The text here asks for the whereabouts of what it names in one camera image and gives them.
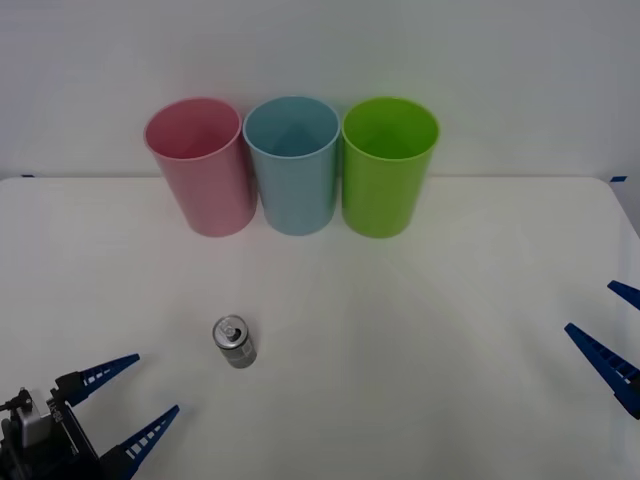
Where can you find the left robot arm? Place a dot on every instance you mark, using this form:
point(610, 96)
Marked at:
point(29, 420)

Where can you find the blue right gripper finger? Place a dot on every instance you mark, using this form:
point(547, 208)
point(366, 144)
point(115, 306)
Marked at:
point(607, 362)
point(627, 294)

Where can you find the green plastic bin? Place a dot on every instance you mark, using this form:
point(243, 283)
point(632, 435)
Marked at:
point(382, 200)

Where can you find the pink plastic bin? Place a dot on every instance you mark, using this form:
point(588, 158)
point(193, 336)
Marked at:
point(210, 195)

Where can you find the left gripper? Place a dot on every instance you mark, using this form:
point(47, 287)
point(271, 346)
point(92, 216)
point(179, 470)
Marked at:
point(70, 450)

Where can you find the silver grey drink can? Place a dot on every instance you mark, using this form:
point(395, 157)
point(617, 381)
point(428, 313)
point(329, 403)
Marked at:
point(237, 350)

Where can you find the pale blue plastic bin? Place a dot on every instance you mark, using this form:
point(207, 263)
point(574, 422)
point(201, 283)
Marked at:
point(297, 200)

